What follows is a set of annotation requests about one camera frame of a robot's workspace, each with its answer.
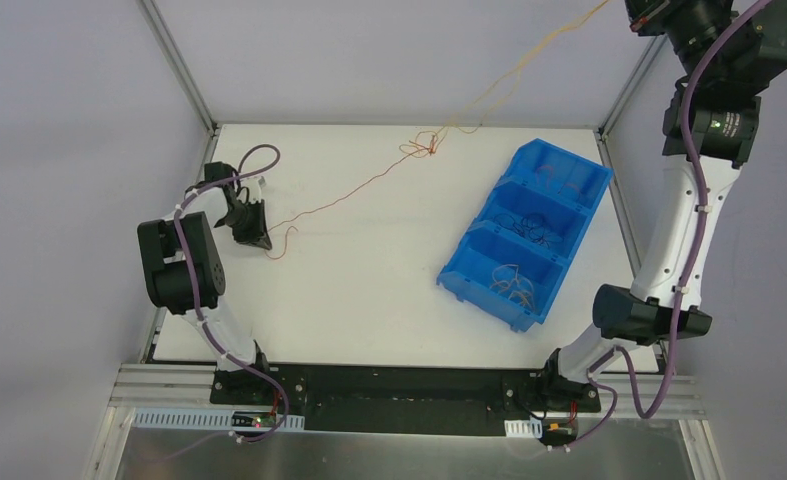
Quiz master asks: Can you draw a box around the aluminium frame rail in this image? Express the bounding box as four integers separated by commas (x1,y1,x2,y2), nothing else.
109,362,707,432

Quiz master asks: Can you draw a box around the dark purple thin cable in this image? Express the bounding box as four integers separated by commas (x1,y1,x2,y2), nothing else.
492,210,560,250

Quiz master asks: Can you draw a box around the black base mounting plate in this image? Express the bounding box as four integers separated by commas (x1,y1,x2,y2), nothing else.
210,363,601,436

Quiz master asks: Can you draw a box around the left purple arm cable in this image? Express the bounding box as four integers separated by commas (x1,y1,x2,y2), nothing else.
171,144,291,445

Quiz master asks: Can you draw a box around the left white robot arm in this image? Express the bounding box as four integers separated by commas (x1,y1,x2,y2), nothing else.
136,162,277,405

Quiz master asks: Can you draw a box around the blue plastic compartment bin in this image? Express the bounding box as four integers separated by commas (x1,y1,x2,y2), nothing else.
436,139,613,333

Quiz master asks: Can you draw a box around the red thin cable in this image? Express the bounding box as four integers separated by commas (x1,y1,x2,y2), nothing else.
532,158,586,199

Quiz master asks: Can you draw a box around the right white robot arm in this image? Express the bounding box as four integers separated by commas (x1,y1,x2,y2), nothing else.
535,1,787,410

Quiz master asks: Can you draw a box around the yellow thin cable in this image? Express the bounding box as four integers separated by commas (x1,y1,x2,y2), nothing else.
488,263,541,310
399,0,616,160

